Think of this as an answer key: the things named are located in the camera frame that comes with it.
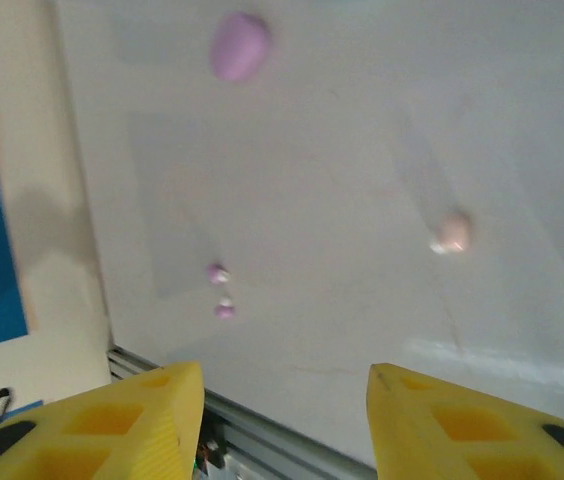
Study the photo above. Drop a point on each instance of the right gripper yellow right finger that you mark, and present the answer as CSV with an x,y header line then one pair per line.
x,y
462,435

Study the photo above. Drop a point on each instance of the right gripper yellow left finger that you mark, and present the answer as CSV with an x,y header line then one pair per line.
x,y
122,430

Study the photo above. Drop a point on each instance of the purple earbud charging case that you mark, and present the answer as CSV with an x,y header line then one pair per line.
x,y
239,45

